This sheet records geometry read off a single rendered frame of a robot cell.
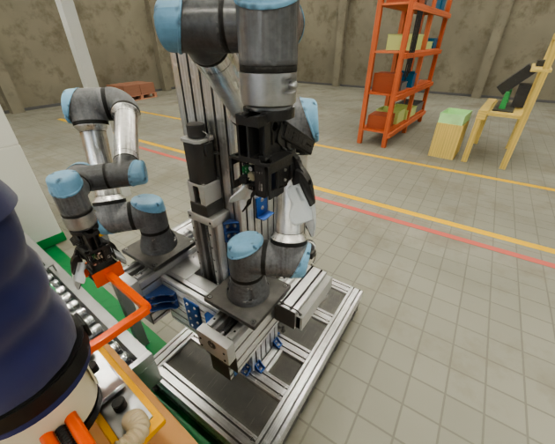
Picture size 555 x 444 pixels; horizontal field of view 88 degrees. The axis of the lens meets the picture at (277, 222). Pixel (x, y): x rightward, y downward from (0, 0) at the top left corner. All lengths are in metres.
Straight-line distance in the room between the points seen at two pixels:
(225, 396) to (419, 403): 1.13
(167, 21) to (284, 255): 0.62
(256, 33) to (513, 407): 2.32
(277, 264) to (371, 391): 1.37
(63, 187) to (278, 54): 0.66
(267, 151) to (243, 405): 1.51
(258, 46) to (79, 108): 0.97
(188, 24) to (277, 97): 0.19
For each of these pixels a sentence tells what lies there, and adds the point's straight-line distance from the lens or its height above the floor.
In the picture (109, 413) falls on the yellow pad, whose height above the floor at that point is 1.08.
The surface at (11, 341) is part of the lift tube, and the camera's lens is 0.59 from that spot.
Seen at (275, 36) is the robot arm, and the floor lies 1.80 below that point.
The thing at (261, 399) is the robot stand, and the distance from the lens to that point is 1.77.
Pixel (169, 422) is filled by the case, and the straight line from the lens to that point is 0.97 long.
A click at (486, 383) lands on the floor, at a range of 2.42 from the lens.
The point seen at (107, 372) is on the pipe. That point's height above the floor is 1.10.
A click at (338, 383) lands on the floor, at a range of 2.08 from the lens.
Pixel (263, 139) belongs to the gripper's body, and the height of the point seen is 1.69.
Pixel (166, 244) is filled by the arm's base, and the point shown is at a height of 1.08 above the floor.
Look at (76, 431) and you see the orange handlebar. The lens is 0.75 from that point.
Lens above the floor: 1.80
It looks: 32 degrees down
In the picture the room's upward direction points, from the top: straight up
